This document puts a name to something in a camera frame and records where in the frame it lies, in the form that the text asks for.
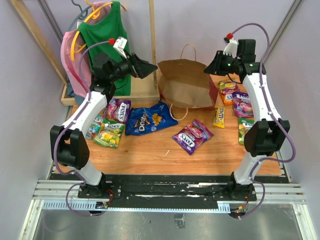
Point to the teal snack packet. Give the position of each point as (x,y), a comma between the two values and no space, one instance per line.
(94,127)

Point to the grey clothes hanger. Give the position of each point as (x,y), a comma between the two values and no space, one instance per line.
(83,13)

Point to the aluminium corner profile left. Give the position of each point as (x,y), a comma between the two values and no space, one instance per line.
(45,8)

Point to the aluminium corner profile right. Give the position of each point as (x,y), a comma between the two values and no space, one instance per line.
(293,9)

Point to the yellow snack packet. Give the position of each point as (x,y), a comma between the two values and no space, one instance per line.
(219,117)

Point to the blue Doritos chip bag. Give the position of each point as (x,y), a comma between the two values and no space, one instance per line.
(146,120)

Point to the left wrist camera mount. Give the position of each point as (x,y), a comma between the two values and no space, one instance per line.
(119,45)

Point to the yellow clothes hanger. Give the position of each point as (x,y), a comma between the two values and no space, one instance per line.
(97,14)

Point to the red brown paper bag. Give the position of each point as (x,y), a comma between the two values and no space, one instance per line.
(185,86)

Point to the blue grey cloth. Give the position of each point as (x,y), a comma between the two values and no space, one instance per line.
(70,93)

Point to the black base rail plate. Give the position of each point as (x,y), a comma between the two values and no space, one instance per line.
(168,191)

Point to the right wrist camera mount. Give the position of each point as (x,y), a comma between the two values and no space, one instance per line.
(231,45)

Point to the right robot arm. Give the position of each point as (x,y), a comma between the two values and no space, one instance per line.
(269,131)

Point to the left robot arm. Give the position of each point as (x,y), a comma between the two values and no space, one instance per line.
(68,144)

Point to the wooden rack frame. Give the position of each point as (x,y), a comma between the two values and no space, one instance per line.
(141,90)

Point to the aluminium corner profile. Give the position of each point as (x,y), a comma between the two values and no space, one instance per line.
(45,8)
(293,9)

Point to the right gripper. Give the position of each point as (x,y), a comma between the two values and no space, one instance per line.
(215,67)

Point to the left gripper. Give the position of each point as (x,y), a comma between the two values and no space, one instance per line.
(138,68)

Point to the orange snack packet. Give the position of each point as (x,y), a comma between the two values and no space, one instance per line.
(226,89)

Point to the green tank top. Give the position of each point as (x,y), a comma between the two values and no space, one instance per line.
(107,50)

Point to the pink shirt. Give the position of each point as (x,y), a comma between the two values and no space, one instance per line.
(72,66)

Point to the green Fox's candy packet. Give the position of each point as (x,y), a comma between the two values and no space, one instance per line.
(109,134)

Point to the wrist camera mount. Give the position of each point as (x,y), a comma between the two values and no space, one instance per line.
(231,45)
(119,45)

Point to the purple Fox's candy packet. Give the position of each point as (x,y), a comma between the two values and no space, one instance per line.
(117,110)

